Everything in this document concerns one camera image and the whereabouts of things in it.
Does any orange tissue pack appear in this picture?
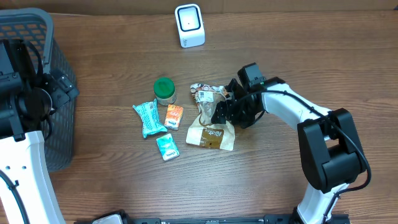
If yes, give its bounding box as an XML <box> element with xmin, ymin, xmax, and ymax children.
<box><xmin>164</xmin><ymin>105</ymin><xmax>183</xmax><ymax>130</ymax></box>

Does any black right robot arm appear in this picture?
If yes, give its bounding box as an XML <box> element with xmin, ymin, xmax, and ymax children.
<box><xmin>211</xmin><ymin>77</ymin><xmax>370</xmax><ymax>223</ymax></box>

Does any white barcode scanner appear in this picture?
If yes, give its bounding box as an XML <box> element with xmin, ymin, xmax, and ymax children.
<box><xmin>175</xmin><ymin>4</ymin><xmax>205</xmax><ymax>49</ymax></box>

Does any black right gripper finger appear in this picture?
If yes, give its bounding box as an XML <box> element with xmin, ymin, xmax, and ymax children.
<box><xmin>225</xmin><ymin>78</ymin><xmax>247</xmax><ymax>100</ymax></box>
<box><xmin>211</xmin><ymin>100</ymin><xmax>233</xmax><ymax>124</ymax></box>

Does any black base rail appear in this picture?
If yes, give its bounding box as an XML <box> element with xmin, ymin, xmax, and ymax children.
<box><xmin>74</xmin><ymin>210</ymin><xmax>351</xmax><ymax>224</ymax></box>

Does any grey plastic mesh basket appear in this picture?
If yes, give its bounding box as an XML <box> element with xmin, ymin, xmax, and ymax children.
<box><xmin>1</xmin><ymin>7</ymin><xmax>77</xmax><ymax>172</ymax></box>

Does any beige clear snack pouch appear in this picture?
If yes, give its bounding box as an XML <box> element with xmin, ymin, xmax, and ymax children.
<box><xmin>186</xmin><ymin>83</ymin><xmax>235</xmax><ymax>151</ymax></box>

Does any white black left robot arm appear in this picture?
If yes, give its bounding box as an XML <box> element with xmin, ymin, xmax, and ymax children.
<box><xmin>1</xmin><ymin>39</ymin><xmax>79</xmax><ymax>223</ymax></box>

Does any teal Kleenex tissue pack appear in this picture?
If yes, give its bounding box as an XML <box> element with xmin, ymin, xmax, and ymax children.
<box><xmin>156</xmin><ymin>133</ymin><xmax>180</xmax><ymax>161</ymax></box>

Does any teal white packet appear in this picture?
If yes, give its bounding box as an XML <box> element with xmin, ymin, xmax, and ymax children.
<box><xmin>132</xmin><ymin>99</ymin><xmax>167</xmax><ymax>139</ymax></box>

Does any green lid white jar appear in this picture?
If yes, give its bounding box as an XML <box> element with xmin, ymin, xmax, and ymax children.
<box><xmin>154</xmin><ymin>77</ymin><xmax>177</xmax><ymax>106</ymax></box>

